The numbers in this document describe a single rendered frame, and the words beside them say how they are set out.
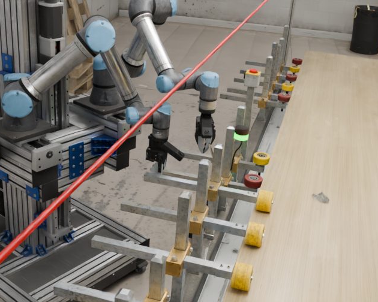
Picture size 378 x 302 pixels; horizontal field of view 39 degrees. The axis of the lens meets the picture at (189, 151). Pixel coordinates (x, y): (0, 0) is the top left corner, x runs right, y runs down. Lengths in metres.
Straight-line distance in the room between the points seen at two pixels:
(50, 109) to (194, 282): 1.09
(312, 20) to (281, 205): 8.06
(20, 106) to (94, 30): 0.42
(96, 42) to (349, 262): 1.23
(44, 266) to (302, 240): 1.47
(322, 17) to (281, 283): 8.57
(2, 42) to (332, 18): 8.03
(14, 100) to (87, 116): 0.65
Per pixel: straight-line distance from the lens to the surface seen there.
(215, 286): 2.17
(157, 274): 1.48
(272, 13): 10.06
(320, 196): 2.28
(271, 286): 1.75
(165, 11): 2.46
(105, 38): 2.15
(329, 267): 1.89
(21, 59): 2.56
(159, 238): 3.52
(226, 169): 2.40
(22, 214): 2.95
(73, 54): 2.18
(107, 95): 2.67
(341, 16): 10.13
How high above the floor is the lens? 1.96
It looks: 24 degrees down
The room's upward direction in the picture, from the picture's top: 5 degrees clockwise
